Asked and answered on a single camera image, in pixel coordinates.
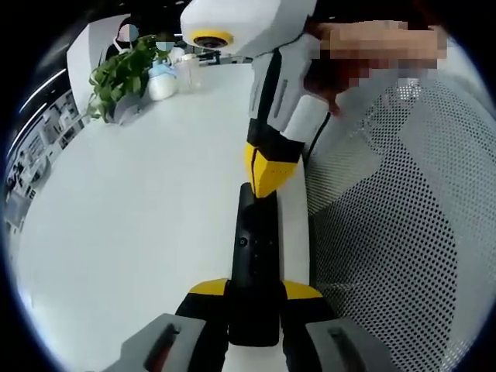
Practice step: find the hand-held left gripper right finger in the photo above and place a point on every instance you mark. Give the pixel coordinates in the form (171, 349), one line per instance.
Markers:
(333, 348)

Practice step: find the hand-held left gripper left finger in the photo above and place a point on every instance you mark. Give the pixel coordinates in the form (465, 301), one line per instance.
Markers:
(162, 345)

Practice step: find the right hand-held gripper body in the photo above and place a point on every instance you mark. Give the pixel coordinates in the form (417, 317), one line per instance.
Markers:
(255, 23)

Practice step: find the black remote control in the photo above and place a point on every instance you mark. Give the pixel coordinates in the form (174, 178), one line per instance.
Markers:
(253, 271)

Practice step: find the person's right hand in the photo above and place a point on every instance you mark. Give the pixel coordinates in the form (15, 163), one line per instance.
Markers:
(321, 83)

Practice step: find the clear glass jar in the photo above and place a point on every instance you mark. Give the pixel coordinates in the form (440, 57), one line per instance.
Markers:
(188, 75)

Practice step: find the white spray bottle blue cap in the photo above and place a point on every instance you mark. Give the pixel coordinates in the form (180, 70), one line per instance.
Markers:
(162, 83)

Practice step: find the potted green plant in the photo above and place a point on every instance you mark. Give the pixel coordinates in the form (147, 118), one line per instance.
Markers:
(120, 81)

